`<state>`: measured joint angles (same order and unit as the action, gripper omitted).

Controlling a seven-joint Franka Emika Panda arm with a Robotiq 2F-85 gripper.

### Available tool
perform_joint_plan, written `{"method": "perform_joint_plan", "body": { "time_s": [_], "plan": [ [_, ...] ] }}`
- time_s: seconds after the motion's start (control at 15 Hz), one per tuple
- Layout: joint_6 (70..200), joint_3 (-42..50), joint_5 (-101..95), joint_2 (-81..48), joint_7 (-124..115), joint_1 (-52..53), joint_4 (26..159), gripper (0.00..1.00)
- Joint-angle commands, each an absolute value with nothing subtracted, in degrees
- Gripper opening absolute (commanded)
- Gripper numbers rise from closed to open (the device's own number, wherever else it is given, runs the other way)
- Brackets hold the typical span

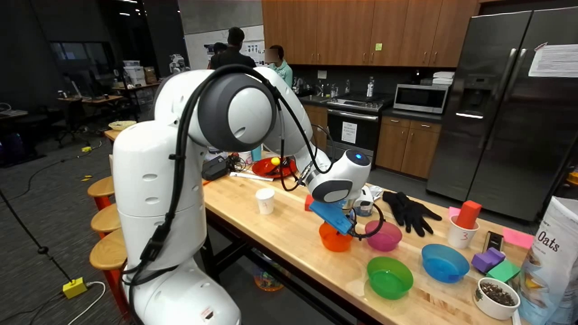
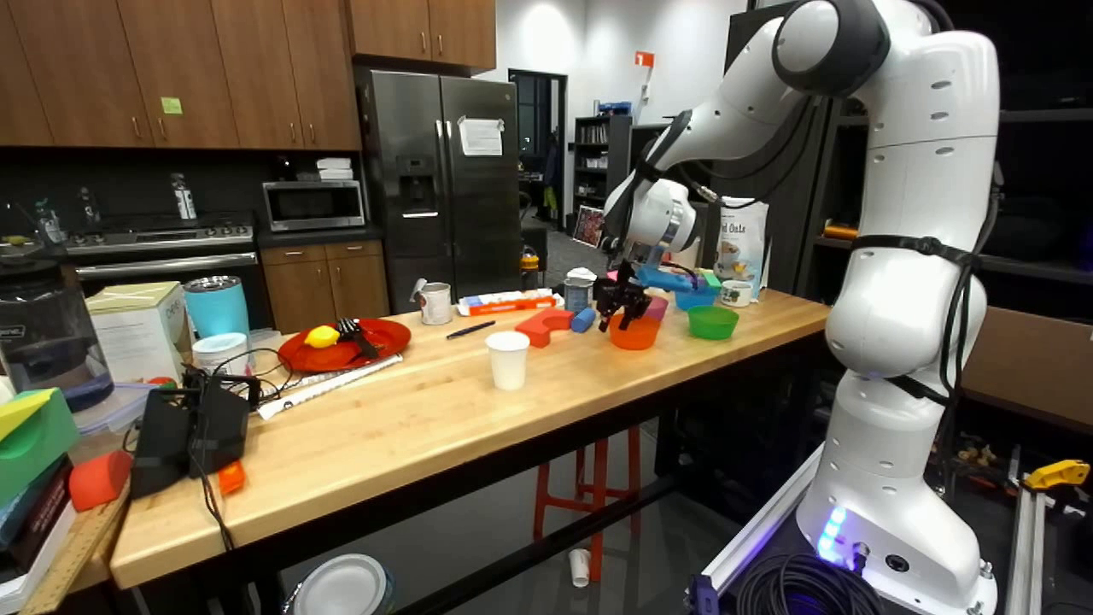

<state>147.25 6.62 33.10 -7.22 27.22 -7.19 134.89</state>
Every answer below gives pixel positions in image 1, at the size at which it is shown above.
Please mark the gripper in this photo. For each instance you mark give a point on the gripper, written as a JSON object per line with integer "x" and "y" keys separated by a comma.
{"x": 351, "y": 222}

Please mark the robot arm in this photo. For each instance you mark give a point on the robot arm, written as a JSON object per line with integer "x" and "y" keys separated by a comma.
{"x": 149, "y": 180}

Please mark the orange plastic bowl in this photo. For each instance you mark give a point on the orange plastic bowl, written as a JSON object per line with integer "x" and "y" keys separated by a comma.
{"x": 333, "y": 243}

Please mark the pink plastic bowl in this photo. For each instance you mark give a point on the pink plastic bowl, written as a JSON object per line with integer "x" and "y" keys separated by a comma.
{"x": 384, "y": 238}

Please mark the silver foil wrapper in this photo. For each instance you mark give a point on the silver foil wrapper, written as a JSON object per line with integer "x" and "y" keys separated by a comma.
{"x": 376, "y": 191}

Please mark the small red block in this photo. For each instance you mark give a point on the small red block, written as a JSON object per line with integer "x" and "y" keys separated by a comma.
{"x": 308, "y": 204}

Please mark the pair of black gloves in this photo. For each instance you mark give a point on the pair of black gloves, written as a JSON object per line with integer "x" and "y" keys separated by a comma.
{"x": 408, "y": 210}

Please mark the green plastic bowl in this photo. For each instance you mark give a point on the green plastic bowl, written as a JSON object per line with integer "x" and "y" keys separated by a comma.
{"x": 389, "y": 280}

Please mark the white paper cup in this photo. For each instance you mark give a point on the white paper cup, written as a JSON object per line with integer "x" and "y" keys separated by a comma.
{"x": 459, "y": 238}
{"x": 265, "y": 201}

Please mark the oven door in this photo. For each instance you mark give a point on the oven door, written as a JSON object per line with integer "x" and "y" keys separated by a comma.
{"x": 353, "y": 133}

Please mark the wooden base cabinets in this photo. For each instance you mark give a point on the wooden base cabinets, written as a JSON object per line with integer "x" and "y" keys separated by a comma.
{"x": 406, "y": 146}

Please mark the yellow ball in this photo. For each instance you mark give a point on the yellow ball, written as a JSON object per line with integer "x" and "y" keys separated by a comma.
{"x": 275, "y": 161}

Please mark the basket of toys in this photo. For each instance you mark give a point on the basket of toys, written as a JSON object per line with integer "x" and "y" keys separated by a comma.
{"x": 268, "y": 279}

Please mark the red plate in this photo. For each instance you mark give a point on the red plate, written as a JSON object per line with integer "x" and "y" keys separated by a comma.
{"x": 264, "y": 170}

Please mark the pink sticky note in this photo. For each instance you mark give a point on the pink sticky note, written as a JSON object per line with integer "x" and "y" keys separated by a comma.
{"x": 453, "y": 211}

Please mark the blue plastic bowl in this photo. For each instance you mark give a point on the blue plastic bowl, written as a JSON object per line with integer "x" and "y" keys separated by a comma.
{"x": 445, "y": 266}

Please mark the stove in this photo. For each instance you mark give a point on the stove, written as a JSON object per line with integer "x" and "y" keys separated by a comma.
{"x": 356, "y": 113}

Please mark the tall red block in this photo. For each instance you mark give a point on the tall red block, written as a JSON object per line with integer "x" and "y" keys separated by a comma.
{"x": 468, "y": 214}

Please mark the clear bottle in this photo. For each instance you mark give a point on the clear bottle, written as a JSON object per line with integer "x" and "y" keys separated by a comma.
{"x": 370, "y": 88}

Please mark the purple block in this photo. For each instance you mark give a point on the purple block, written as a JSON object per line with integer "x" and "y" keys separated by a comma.
{"x": 487, "y": 259}

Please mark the microwave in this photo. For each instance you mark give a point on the microwave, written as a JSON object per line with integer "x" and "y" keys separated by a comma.
{"x": 420, "y": 98}

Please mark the black power brick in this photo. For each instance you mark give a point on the black power brick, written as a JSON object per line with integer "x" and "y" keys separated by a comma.
{"x": 215, "y": 168}

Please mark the green block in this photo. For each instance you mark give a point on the green block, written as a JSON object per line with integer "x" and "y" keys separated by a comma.
{"x": 502, "y": 271}

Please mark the white bowl of dark beans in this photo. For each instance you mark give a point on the white bowl of dark beans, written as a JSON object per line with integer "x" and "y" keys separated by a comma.
{"x": 496, "y": 298}

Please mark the pink sticky pad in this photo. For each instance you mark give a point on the pink sticky pad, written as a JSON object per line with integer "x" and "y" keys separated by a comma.
{"x": 518, "y": 238}

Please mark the person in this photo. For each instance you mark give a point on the person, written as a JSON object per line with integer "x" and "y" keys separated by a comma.
{"x": 217, "y": 48}
{"x": 283, "y": 67}
{"x": 232, "y": 54}

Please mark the stack of white boxes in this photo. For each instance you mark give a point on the stack of white boxes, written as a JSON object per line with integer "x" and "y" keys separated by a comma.
{"x": 443, "y": 78}

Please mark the refrigerator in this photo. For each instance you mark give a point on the refrigerator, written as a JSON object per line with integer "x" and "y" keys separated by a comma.
{"x": 501, "y": 117}

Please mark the whiteboard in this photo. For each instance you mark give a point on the whiteboard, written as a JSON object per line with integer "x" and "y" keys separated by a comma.
{"x": 253, "y": 45}

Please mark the white bag of oats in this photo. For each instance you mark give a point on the white bag of oats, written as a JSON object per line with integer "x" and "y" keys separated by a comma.
{"x": 548, "y": 271}

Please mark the wooden stool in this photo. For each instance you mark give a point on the wooden stool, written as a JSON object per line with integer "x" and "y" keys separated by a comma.
{"x": 106, "y": 219}
{"x": 101, "y": 187}
{"x": 108, "y": 253}

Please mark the cream bowl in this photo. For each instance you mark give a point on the cream bowl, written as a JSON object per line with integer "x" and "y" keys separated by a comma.
{"x": 122, "y": 124}

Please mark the white paper sheet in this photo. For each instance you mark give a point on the white paper sheet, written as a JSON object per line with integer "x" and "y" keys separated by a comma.
{"x": 554, "y": 61}

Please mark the yellow floor box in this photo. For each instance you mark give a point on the yellow floor box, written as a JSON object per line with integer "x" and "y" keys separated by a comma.
{"x": 74, "y": 288}

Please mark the wall socket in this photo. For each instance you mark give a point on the wall socket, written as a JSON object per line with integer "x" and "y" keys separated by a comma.
{"x": 321, "y": 74}

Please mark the wooden wall cabinets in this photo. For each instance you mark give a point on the wooden wall cabinets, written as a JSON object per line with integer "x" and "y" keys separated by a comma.
{"x": 352, "y": 31}

